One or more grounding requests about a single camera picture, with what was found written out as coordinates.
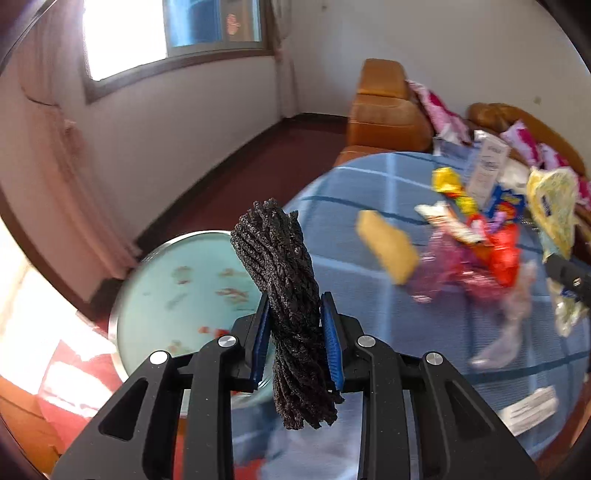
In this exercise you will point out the white striped wrapper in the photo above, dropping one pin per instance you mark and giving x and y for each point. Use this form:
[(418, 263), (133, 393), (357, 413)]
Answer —
[(443, 217)]

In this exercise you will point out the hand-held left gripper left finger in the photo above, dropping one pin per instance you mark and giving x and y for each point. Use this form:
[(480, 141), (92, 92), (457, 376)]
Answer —
[(261, 341)]

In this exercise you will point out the round pale blue basin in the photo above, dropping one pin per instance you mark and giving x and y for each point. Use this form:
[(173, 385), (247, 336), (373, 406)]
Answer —
[(175, 304)]

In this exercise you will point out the window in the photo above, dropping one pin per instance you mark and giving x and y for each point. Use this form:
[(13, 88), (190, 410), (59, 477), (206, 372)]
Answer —
[(129, 41)]

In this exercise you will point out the blue red snack packet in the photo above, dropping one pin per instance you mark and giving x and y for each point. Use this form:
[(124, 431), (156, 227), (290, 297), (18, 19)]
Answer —
[(505, 203)]

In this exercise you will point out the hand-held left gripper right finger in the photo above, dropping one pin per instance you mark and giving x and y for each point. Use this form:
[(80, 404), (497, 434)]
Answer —
[(332, 341)]

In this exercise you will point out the red wrapper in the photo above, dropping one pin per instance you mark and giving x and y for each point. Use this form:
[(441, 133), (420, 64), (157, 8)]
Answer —
[(503, 258)]

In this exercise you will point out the white paper slip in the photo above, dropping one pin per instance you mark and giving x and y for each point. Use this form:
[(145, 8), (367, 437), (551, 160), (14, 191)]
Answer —
[(531, 408)]

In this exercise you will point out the orange leather sofa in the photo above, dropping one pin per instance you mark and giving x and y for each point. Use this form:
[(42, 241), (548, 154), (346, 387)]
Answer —
[(383, 120)]

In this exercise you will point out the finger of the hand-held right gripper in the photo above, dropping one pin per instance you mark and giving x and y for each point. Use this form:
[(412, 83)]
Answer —
[(570, 277)]

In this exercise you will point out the yellow green snack packet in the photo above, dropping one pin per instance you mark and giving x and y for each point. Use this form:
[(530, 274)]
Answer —
[(551, 203)]

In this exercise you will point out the white carton box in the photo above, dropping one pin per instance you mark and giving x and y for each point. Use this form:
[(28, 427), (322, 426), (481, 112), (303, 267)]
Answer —
[(485, 170)]

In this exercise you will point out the pink cellophane wrapper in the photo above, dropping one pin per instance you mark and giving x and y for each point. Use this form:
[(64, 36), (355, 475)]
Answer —
[(443, 272)]

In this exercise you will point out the yellow crumpled wrapper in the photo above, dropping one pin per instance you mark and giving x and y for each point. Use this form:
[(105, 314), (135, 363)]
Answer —
[(447, 182)]

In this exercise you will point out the red cloth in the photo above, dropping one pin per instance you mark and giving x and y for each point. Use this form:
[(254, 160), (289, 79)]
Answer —
[(69, 392)]

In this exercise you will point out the white blue flat packet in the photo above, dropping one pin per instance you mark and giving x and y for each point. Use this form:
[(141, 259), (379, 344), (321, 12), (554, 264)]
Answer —
[(452, 147)]

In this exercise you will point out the pale narrow curtain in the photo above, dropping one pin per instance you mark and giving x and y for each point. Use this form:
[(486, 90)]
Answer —
[(284, 60)]

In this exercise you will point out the pink white printed blanket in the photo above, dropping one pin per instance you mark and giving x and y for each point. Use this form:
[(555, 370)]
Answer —
[(438, 110)]

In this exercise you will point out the clear plastic bag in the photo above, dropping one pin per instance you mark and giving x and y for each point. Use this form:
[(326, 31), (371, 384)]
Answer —
[(512, 314)]

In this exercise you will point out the pink curtain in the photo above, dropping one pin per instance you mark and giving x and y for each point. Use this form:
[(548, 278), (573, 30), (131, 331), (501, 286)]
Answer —
[(60, 152)]

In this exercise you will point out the yellow sponge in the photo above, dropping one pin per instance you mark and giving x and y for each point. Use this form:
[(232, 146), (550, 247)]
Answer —
[(388, 244)]

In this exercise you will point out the blue plaid table cloth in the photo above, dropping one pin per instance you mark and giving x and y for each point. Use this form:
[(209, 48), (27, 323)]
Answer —
[(323, 212)]

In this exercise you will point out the clear crumpled wrapper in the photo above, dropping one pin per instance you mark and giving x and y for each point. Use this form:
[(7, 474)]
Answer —
[(565, 314)]

